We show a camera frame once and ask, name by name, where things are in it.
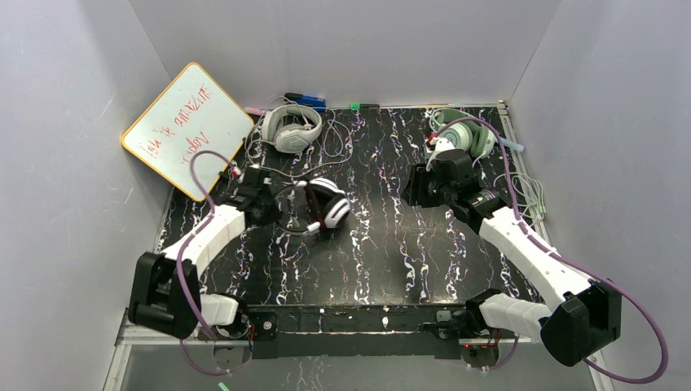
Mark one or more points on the yellow framed whiteboard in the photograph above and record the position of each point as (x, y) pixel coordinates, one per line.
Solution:
(190, 132)

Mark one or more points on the grey white headphones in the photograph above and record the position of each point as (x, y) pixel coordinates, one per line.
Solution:
(291, 128)

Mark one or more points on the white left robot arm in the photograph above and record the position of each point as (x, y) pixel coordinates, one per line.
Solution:
(165, 294)

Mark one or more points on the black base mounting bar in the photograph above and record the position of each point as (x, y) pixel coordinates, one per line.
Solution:
(284, 331)

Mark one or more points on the mint green headphones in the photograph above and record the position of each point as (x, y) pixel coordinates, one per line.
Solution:
(475, 139)

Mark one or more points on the blue marker pen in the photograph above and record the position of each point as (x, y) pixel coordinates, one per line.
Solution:
(318, 104)

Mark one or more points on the light blue pen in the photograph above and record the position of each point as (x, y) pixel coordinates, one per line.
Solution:
(512, 145)

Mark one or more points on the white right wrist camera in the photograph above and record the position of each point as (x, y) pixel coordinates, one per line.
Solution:
(433, 147)

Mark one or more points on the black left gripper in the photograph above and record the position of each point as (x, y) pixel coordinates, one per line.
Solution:
(288, 199)

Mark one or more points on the green black marker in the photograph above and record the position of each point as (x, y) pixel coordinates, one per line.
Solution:
(364, 106)

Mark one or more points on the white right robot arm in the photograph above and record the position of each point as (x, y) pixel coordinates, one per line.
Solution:
(578, 315)

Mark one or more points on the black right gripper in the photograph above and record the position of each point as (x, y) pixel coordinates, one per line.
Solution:
(415, 186)

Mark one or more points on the black and white headphones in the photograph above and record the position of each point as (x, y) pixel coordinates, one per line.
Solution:
(329, 206)

